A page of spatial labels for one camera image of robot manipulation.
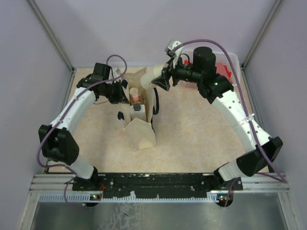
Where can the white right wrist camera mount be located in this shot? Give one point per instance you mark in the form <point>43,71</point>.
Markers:
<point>174,50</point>

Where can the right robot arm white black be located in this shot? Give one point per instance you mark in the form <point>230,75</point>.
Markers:
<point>260,148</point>

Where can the green bottle beige cap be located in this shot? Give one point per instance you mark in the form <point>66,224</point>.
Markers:
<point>133,90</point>

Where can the beige canvas tote bag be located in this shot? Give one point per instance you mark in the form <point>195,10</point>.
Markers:
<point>141,133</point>

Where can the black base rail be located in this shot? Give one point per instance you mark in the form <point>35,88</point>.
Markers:
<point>155,185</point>

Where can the red cloth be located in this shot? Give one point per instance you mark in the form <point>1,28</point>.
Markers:
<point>223,69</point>

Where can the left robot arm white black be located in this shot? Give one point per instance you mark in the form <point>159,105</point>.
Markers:
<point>57,141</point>

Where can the orange lotion bottle pink cap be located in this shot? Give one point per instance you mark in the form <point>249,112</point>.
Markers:
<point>135,98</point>

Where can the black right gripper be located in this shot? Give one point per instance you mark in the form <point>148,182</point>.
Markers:
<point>163,80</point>

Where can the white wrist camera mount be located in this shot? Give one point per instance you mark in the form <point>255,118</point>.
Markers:
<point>174,50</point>
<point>114,73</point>

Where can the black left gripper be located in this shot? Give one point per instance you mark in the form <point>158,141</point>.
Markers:
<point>121,97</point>

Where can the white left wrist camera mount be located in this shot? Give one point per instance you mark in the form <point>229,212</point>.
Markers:
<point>114,73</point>

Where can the white plastic basket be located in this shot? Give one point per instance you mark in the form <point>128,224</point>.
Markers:
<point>220,57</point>

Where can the white bottle grey cap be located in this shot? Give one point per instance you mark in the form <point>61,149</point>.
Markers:
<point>138,111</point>

